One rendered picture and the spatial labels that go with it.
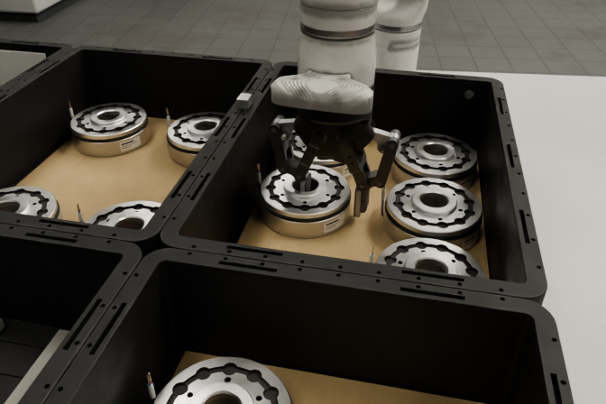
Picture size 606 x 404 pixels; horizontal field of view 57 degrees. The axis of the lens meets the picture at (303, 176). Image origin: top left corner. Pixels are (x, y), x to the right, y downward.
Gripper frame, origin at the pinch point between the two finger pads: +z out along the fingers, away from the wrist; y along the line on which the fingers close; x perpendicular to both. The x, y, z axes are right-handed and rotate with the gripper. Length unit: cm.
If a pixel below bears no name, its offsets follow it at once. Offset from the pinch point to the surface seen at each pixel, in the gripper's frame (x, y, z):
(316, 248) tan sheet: 6.0, 0.2, 2.5
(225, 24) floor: -300, 140, 83
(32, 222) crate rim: 20.5, 21.1, -7.5
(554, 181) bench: -35.9, -30.2, 15.3
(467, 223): 1.8, -14.6, -0.7
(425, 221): 2.3, -10.4, -0.5
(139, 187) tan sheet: 0.6, 24.0, 2.4
